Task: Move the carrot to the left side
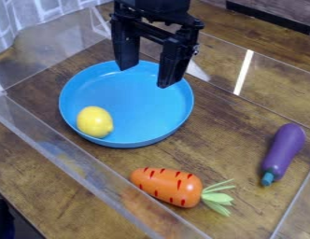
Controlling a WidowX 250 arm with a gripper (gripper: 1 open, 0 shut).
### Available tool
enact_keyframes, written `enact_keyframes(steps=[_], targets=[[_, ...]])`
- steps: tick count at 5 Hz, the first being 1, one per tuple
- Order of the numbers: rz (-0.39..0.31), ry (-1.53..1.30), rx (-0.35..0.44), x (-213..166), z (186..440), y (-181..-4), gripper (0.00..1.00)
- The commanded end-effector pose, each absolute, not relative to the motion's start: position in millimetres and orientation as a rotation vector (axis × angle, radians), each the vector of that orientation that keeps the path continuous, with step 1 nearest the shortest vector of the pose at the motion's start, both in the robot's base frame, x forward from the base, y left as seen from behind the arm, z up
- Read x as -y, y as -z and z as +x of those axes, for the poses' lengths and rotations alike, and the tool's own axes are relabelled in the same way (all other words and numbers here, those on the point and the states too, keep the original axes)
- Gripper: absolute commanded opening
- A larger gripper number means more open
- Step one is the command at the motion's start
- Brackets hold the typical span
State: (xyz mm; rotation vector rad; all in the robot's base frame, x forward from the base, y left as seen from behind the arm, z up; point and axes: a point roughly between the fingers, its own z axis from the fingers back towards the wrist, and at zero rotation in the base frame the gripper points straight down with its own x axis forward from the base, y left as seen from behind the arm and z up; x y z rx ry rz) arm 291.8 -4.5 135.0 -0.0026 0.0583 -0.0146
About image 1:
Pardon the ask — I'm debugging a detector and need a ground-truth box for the yellow toy lemon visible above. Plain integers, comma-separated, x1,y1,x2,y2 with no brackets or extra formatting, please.
76,106,113,138

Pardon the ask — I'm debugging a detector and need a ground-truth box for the purple toy eggplant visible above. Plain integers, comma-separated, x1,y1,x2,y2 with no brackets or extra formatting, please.
261,123,305,186

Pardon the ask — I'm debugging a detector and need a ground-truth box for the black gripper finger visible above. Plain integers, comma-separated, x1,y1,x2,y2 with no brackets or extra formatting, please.
110,19,140,71
157,37,198,89

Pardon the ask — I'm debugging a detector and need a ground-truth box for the blue round plate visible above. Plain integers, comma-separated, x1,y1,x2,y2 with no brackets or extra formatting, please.
58,61,193,148

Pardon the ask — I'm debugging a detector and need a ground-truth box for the clear acrylic enclosure wall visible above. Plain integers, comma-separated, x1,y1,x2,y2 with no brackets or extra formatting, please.
0,3,310,239

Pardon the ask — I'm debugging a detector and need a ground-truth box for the orange toy carrot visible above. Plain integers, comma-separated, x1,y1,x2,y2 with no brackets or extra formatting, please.
129,167,234,217

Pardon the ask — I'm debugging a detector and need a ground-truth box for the white patterned curtain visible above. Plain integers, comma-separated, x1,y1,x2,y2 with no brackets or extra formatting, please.
0,0,112,53

